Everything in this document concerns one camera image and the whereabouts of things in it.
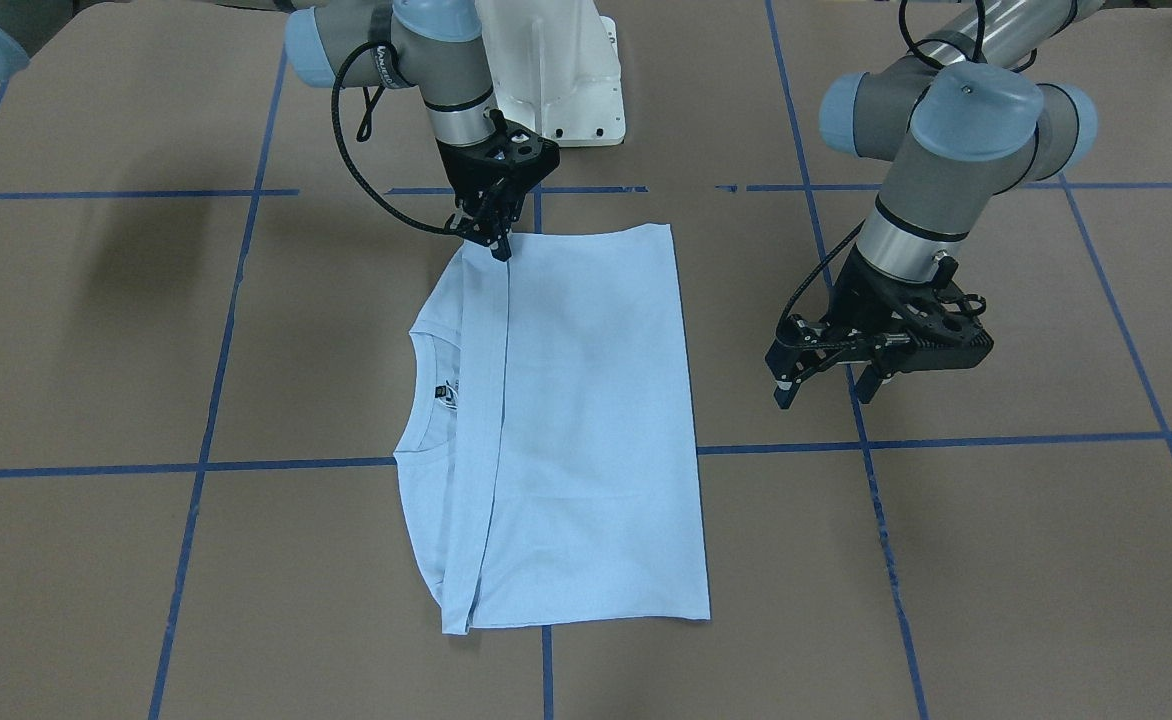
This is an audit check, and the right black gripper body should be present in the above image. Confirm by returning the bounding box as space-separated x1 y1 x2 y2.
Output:
436 120 560 220

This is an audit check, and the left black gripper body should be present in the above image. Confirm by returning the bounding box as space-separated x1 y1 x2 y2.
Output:
796 250 947 373

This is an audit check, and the light blue t-shirt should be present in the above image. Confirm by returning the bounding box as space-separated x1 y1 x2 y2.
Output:
394 224 711 636

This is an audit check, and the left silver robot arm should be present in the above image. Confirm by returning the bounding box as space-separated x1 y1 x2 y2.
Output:
764 1 1172 410

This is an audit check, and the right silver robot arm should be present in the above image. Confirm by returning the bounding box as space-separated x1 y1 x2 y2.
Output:
0 1 560 263

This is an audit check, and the shirt neck label tag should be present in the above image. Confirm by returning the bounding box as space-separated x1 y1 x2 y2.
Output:
432 381 459 413

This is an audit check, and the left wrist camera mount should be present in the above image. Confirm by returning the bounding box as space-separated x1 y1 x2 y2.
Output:
894 276 994 372

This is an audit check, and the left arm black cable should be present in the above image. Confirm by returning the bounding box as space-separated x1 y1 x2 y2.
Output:
774 0 1037 346

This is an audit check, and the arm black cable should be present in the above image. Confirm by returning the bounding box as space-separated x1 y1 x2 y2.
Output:
331 40 466 239
774 0 1037 346

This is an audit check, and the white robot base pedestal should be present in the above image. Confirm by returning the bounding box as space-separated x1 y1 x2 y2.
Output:
476 1 627 147

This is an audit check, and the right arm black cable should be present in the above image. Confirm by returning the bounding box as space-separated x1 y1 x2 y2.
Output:
331 40 466 239

